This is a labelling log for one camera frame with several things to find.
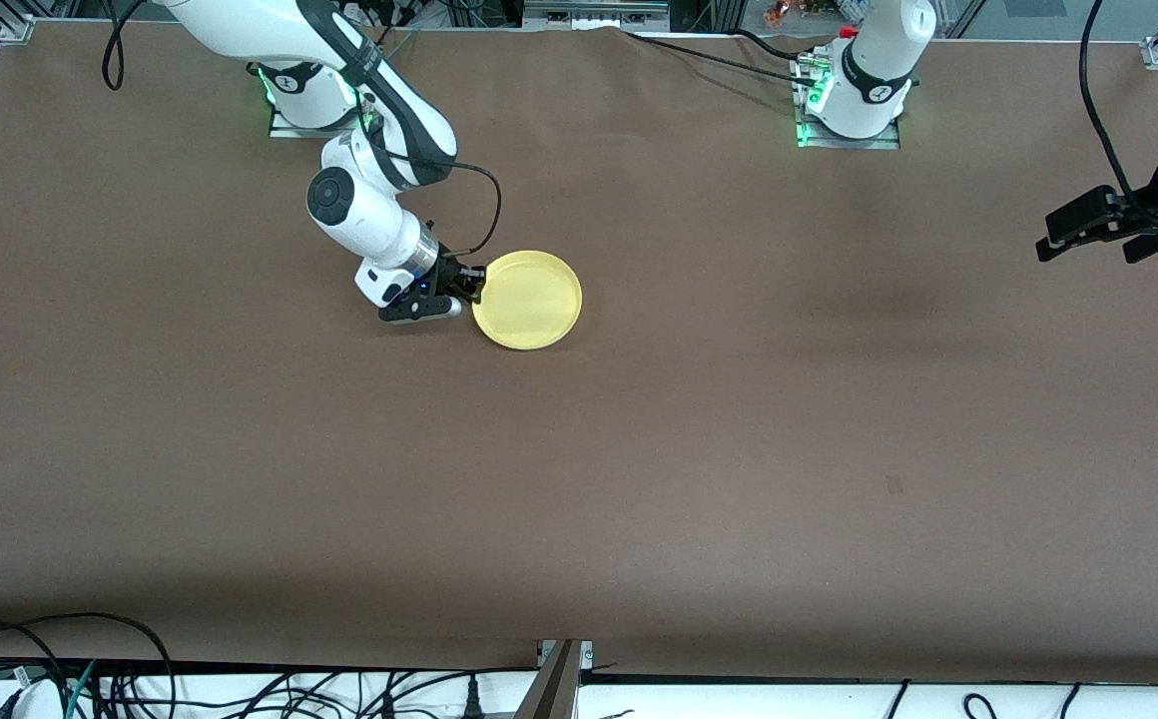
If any green cable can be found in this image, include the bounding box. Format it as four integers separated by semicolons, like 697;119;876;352
65;659;99;719

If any yellow plate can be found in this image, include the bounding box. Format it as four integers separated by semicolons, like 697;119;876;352
471;250;583;352

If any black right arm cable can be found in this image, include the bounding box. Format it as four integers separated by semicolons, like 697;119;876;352
103;0;502;259

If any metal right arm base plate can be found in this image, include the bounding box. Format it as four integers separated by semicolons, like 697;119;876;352
269;60;380;139

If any aluminium frame profile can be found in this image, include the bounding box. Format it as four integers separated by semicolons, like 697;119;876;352
514;639;595;719

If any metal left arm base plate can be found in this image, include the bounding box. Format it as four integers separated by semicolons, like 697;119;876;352
794;55;901;151

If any small black looping cable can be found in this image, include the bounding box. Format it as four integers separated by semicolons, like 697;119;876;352
0;625;69;719

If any grey power strip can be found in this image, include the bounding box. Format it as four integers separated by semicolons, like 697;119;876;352
522;0;670;31

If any short black table cable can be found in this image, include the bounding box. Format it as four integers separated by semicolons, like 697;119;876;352
729;28;812;59

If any brown table cover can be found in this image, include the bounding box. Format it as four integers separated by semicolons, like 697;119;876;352
0;20;1158;685

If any large black looping cable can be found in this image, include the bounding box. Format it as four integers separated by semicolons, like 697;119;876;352
0;612;176;719

